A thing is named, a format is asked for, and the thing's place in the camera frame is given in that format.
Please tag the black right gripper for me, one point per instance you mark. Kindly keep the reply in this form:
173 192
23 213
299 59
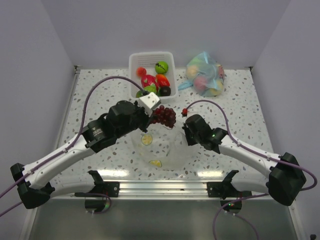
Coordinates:
189 141

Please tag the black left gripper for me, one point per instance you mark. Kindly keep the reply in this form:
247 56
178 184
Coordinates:
146 118

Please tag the red grape bunch toy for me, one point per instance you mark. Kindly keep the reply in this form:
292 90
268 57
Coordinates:
164 116

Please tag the green round fruit toy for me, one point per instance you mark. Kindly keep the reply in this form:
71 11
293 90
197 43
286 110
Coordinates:
151 89

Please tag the clear plastic fruit bag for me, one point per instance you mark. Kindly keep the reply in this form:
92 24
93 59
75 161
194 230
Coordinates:
169 145

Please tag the pink dragon fruit toy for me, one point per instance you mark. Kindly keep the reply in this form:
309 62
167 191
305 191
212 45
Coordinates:
148 80

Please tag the dark purple mangosteen toy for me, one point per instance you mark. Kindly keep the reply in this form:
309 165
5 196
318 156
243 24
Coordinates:
164 91

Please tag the red strawberry toy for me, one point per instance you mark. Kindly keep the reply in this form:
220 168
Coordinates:
140 72

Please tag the red apple slice toy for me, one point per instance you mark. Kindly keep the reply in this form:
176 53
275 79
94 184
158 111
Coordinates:
162 80

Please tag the green striped watermelon toy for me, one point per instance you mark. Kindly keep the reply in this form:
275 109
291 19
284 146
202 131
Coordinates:
161 67

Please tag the yellow green mango toy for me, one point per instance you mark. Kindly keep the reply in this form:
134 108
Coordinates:
139 94

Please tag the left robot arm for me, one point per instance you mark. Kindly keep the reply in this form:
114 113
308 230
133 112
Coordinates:
33 180

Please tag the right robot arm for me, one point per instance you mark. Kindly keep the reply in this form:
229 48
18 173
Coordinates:
281 175

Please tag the blue plastic fruit bag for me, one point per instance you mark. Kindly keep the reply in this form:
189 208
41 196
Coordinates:
205 75

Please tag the lime slice toy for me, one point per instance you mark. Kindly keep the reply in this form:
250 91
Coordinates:
146 139

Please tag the white plastic basket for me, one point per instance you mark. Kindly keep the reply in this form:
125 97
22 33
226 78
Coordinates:
148 61

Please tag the lemon slice toy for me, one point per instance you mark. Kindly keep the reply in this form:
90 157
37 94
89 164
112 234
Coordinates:
156 163

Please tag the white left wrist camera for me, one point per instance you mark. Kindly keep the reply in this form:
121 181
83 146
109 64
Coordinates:
149 102

